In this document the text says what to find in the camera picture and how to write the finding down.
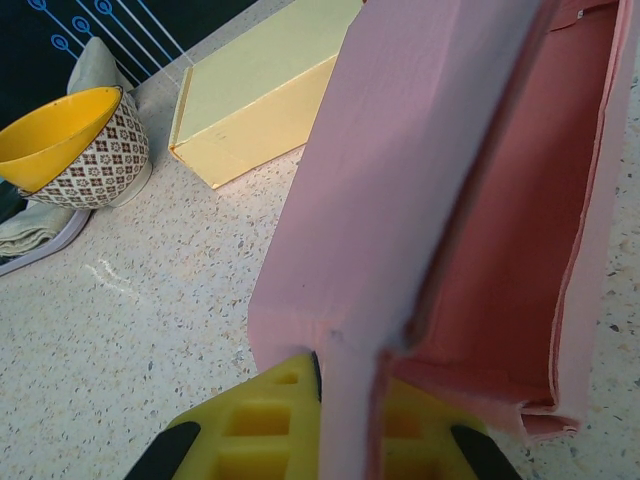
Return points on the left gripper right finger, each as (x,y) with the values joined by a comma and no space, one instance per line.
(415,440)

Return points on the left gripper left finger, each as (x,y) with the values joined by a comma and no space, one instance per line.
(210,450)

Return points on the pink paper box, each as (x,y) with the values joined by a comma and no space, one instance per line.
(380,175)

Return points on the yellow paper box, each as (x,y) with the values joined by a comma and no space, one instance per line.
(250,75)

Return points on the lilac tray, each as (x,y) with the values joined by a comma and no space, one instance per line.
(50,250)

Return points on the yellow patterned bowl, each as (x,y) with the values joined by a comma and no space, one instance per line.
(60,130)

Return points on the beige cloth napkin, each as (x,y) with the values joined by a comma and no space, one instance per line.
(92,65)

